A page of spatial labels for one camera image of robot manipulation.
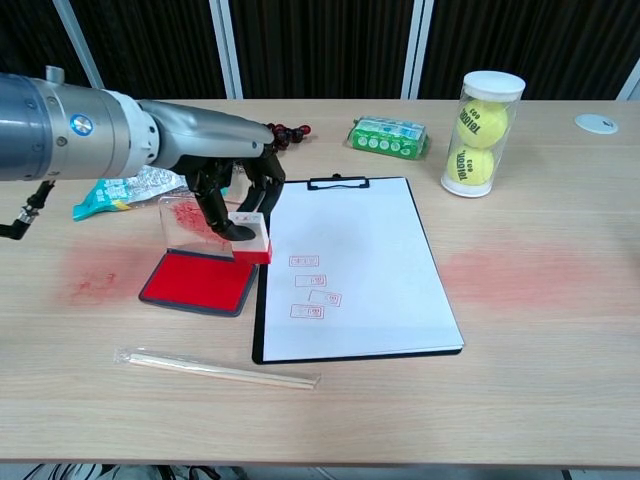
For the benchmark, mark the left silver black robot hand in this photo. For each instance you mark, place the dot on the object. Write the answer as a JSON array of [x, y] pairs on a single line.
[[210, 135]]

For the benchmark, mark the small red-white stamp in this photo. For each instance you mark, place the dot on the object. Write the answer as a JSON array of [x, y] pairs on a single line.
[[250, 255]]

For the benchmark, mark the teal snack bag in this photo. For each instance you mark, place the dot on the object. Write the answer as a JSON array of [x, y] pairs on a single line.
[[110, 195]]

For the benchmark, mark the black clipboard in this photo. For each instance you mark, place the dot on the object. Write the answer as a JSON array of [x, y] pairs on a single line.
[[339, 183]]

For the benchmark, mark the red ink pad clear lid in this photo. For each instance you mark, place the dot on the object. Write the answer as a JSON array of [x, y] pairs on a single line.
[[195, 280]]

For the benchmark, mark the green tissue pack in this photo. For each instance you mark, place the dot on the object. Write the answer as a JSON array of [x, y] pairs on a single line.
[[387, 137]]

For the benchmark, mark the wrapped wooden chopsticks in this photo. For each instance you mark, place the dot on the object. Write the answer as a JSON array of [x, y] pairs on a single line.
[[220, 371]]

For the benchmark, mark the yellow tennis ball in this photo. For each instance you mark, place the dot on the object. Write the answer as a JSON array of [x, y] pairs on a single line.
[[470, 167], [482, 122]]

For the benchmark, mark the clear tennis ball tube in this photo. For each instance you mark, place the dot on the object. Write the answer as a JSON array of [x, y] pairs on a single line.
[[492, 82]]

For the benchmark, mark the white partition post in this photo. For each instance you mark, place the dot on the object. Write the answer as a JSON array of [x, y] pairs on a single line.
[[417, 50], [79, 45], [631, 87], [226, 50]]

